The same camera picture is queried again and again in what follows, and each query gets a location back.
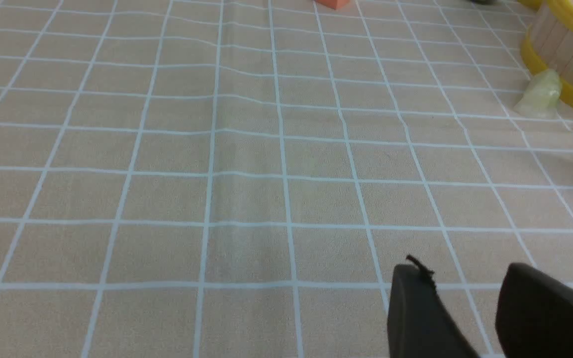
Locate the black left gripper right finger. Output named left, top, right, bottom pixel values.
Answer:
left=495, top=263, right=573, bottom=358

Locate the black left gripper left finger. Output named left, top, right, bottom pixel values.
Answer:
left=387, top=255, right=479, bottom=358

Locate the pale dumpling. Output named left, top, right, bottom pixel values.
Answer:
left=514, top=69, right=563, bottom=119

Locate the bamboo steamer tray yellow rim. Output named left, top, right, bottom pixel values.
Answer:
left=519, top=0, right=573, bottom=108

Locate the orange foam cube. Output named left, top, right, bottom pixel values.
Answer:
left=315, top=0, right=351, bottom=10

